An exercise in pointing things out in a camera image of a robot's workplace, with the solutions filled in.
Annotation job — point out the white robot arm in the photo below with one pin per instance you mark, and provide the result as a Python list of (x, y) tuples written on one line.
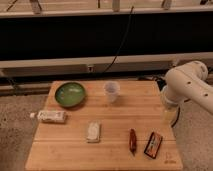
[(186, 82)]

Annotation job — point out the white tube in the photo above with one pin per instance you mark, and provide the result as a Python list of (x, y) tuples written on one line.
[(47, 116)]

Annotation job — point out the black orange packet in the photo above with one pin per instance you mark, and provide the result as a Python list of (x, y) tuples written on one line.
[(153, 145)]

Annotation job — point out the clear plastic cup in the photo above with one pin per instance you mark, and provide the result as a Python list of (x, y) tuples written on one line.
[(111, 90)]

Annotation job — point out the wooden board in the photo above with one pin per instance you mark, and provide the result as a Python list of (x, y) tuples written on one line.
[(63, 147)]

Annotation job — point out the green bowl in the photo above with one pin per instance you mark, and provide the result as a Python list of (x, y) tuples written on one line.
[(70, 94)]

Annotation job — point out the red chili pepper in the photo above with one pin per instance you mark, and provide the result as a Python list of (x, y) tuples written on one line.
[(132, 141)]

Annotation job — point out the white sponge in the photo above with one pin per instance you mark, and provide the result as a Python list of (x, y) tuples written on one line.
[(93, 132)]

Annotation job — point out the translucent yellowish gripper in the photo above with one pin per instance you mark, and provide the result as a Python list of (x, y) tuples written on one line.
[(169, 113)]

